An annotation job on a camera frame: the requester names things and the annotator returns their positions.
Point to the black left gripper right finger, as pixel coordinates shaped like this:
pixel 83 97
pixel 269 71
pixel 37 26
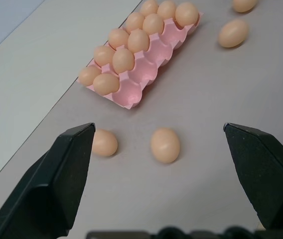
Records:
pixel 263 174

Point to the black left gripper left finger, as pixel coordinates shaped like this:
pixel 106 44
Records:
pixel 54 179

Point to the pink egg tray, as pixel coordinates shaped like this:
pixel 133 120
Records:
pixel 141 72

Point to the beige egg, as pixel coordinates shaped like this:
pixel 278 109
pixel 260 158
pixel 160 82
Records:
pixel 186 13
pixel 153 23
pixel 243 4
pixel 134 21
pixel 149 7
pixel 105 142
pixel 117 37
pixel 233 33
pixel 166 9
pixel 122 61
pixel 102 54
pixel 88 74
pixel 165 145
pixel 138 41
pixel 106 83

